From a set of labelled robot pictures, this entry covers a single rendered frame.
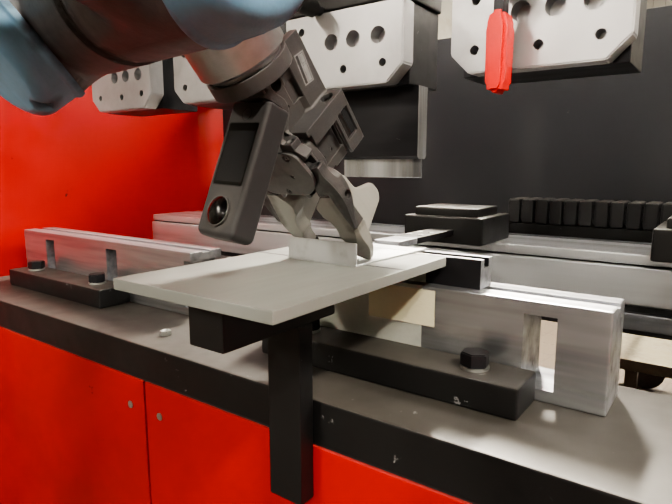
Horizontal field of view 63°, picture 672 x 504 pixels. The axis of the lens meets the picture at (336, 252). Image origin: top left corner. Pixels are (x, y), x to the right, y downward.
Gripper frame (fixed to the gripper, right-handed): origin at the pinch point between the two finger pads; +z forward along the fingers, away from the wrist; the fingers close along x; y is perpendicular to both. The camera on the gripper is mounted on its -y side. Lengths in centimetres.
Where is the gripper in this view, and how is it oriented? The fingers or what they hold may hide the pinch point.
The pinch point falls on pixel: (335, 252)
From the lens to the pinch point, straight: 54.5
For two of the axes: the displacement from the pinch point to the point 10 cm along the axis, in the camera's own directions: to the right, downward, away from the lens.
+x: -7.8, -1.0, 6.2
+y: 4.8, -7.3, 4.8
